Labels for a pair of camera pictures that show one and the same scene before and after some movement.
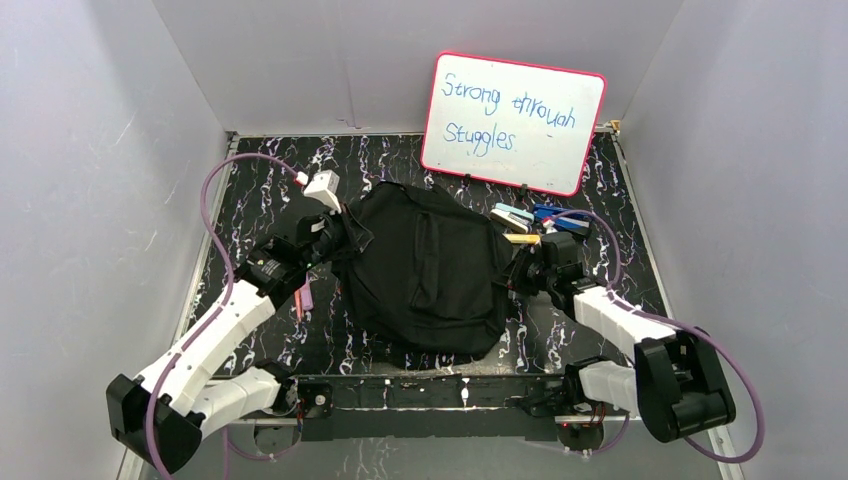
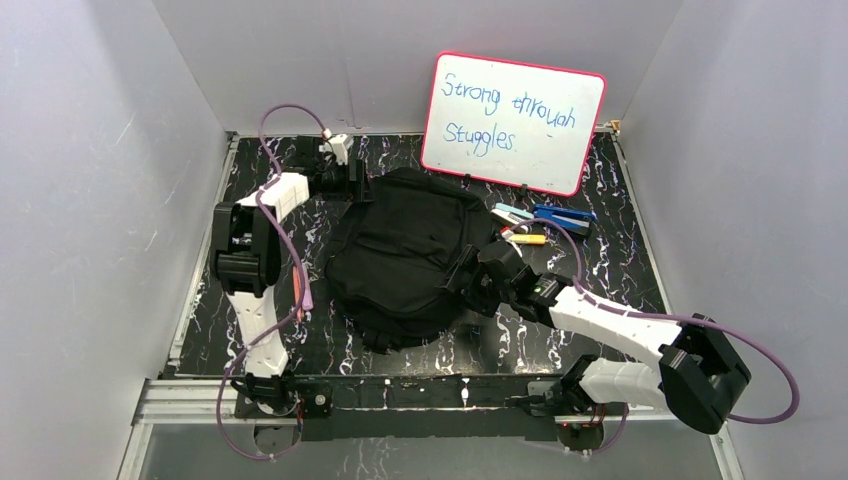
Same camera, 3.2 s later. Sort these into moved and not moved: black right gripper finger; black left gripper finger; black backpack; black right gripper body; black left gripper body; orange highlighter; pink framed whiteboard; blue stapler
Moved: black backpack; black left gripper body; black right gripper body; black left gripper finger; black right gripper finger
Not moved: blue stapler; orange highlighter; pink framed whiteboard
